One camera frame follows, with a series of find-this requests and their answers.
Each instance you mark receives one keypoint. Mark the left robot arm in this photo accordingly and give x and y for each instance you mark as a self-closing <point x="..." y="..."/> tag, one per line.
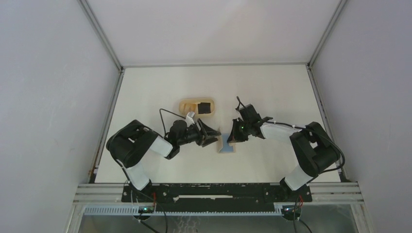
<point x="130" y="144"/>

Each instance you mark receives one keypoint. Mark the wooden oval tray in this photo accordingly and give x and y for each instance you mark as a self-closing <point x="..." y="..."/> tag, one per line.
<point x="197" y="101"/>

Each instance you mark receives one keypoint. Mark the beige card holder wallet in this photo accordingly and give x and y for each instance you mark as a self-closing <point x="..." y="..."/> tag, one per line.
<point x="223" y="146"/>

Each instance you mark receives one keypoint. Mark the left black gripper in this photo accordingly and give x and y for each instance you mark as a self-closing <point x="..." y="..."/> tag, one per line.
<point x="208" y="132"/>

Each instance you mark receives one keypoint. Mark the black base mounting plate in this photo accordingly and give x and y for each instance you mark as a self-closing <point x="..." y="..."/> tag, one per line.
<point x="215" y="197"/>

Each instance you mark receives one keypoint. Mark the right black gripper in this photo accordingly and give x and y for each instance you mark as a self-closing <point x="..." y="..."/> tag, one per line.
<point x="234" y="136"/>

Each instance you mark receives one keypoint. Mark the gold VIP card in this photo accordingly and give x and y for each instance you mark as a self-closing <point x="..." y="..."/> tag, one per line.
<point x="189" y="107"/>

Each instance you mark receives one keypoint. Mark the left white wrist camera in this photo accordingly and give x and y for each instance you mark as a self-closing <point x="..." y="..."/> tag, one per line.
<point x="189" y="119"/>

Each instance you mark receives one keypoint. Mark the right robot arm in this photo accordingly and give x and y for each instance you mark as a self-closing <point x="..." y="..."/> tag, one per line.
<point x="314" y="150"/>

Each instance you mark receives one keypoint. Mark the black card in tray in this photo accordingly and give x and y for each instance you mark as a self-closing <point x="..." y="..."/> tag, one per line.
<point x="204" y="108"/>

